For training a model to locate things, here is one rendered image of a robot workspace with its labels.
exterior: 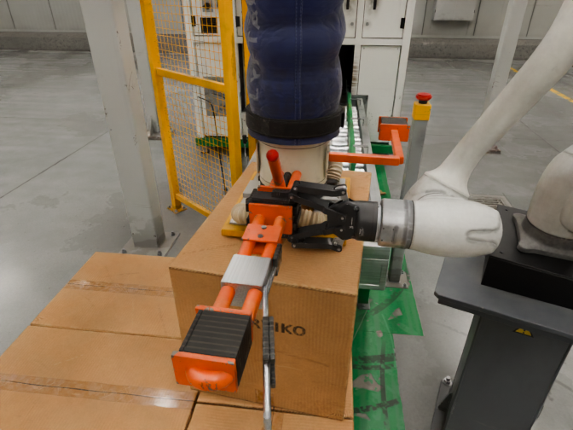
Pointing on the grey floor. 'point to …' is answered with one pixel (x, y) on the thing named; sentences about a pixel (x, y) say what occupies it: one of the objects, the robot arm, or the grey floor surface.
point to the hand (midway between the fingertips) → (269, 212)
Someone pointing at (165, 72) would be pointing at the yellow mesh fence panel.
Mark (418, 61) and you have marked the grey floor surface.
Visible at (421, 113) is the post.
